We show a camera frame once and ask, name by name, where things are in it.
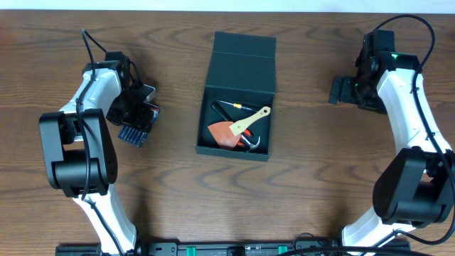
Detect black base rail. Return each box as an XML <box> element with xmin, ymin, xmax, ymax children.
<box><xmin>55</xmin><ymin>237</ymin><xmax>411</xmax><ymax>256</ymax></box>

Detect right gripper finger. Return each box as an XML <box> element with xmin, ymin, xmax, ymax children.
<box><xmin>328</xmin><ymin>76</ymin><xmax>344</xmax><ymax>104</ymax></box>
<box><xmin>341</xmin><ymin>77</ymin><xmax>357</xmax><ymax>104</ymax></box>

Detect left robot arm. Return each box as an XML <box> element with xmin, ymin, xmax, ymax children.
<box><xmin>39</xmin><ymin>51</ymin><xmax>160</xmax><ymax>255</ymax></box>

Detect dark green open box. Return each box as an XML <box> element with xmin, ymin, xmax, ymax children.
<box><xmin>195</xmin><ymin>31</ymin><xmax>277</xmax><ymax>162</ymax></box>

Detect red-handled pliers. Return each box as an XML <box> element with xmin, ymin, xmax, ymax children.
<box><xmin>237</xmin><ymin>129</ymin><xmax>252</xmax><ymax>147</ymax></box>

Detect orange scraper with wooden handle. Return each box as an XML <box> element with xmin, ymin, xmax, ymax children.
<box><xmin>208</xmin><ymin>106</ymin><xmax>271</xmax><ymax>150</ymax></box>

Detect black yellow small screwdriver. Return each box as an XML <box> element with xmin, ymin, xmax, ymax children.
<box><xmin>217</xmin><ymin>100</ymin><xmax>260</xmax><ymax>112</ymax></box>

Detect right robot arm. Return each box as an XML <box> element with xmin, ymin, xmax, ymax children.
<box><xmin>328</xmin><ymin>30</ymin><xmax>454</xmax><ymax>247</ymax></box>

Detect precision screwdriver set case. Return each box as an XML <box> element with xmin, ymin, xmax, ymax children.
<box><xmin>118</xmin><ymin>102</ymin><xmax>160</xmax><ymax>148</ymax></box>

